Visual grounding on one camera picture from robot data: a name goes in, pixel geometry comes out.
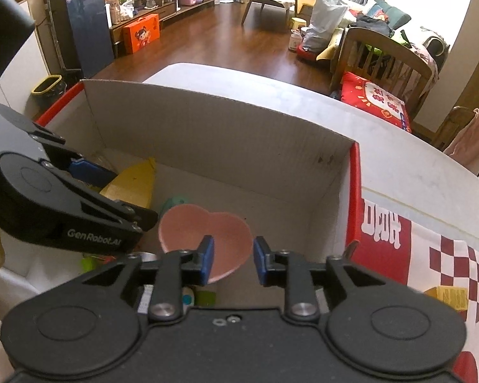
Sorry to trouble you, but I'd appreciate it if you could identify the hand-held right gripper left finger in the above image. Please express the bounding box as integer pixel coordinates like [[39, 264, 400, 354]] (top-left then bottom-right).
[[80, 235, 216, 324]]

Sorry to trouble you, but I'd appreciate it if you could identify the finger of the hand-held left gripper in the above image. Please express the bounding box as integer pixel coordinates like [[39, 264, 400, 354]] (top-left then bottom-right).
[[44, 160, 159, 234], [0, 103, 118, 187]]

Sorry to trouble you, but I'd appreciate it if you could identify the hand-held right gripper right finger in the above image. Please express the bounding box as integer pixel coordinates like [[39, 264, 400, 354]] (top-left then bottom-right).
[[253, 236, 386, 324]]

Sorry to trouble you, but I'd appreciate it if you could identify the yellow plastic toy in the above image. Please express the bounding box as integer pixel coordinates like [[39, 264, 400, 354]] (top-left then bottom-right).
[[100, 157, 157, 209]]

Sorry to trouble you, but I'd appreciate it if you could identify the pink heart-shaped bowl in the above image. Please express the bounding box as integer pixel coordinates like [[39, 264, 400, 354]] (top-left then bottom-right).
[[158, 204, 253, 285]]

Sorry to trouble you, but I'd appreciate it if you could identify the clear bottle with green cap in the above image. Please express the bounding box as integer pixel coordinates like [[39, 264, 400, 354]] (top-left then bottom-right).
[[82, 256, 105, 274]]

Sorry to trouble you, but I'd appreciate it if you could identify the mint green ball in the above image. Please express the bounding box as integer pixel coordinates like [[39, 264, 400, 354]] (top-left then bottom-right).
[[162, 195, 193, 215]]

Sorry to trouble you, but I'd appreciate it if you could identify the red cardboard box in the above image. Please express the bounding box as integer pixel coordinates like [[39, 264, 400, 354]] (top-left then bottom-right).
[[34, 79, 362, 312]]

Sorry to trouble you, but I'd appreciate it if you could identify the black yellow trash bin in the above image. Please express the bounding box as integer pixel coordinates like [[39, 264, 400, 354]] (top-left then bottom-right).
[[31, 75, 67, 111]]

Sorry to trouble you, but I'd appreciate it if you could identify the dark blue flat board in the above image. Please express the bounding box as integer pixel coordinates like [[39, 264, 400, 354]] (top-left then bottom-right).
[[66, 0, 115, 79]]

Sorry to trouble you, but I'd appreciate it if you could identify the orange gift box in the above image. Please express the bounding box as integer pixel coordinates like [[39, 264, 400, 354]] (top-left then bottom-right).
[[122, 13, 161, 55]]

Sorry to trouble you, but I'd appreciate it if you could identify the black tall cabinet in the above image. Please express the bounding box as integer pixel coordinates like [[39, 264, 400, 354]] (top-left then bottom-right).
[[42, 0, 79, 77]]

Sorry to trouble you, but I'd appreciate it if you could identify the red white printed tablecloth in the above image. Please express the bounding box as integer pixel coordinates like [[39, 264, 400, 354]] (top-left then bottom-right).
[[345, 197, 479, 379]]

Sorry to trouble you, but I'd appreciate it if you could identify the wooden tv stand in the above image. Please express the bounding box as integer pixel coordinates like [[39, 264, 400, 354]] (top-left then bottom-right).
[[108, 0, 220, 49]]

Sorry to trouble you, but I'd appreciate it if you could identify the small yellow carton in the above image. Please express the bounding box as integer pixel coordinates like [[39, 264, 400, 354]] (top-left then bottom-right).
[[425, 285, 470, 313]]

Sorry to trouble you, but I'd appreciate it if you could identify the red printed cushion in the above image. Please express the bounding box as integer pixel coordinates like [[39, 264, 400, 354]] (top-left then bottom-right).
[[339, 72, 413, 133]]

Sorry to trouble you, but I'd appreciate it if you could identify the wooden chair with towel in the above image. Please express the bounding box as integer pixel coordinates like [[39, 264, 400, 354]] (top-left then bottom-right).
[[433, 106, 479, 181]]

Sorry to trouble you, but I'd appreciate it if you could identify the pink towel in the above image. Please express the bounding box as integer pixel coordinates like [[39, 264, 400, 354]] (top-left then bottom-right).
[[443, 109, 479, 175]]

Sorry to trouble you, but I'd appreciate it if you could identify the wooden slatted chair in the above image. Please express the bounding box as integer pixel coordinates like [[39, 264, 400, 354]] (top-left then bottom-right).
[[329, 27, 434, 115]]

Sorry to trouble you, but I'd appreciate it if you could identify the white plastic bag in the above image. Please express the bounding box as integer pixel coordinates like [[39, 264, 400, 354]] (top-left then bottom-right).
[[301, 0, 350, 53]]

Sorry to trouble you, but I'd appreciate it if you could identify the sofa with clothes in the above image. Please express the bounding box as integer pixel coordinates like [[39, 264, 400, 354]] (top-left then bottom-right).
[[343, 0, 452, 97]]

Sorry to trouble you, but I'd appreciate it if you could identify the dark green cushion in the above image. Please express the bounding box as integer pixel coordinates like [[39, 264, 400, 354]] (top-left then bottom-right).
[[377, 0, 412, 29]]

